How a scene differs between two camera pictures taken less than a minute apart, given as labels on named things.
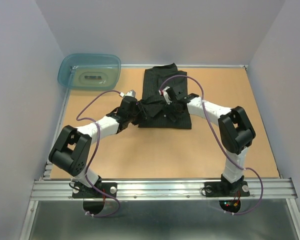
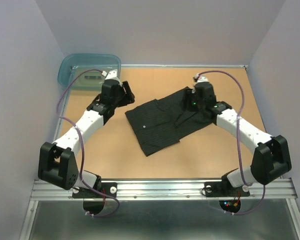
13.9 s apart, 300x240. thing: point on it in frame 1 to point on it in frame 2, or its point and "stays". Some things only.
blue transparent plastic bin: (90, 71) stays
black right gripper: (168, 108) to (192, 93)
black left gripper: (142, 114) to (129, 97)
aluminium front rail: (272, 188) stays
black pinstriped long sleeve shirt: (157, 115) to (160, 124)
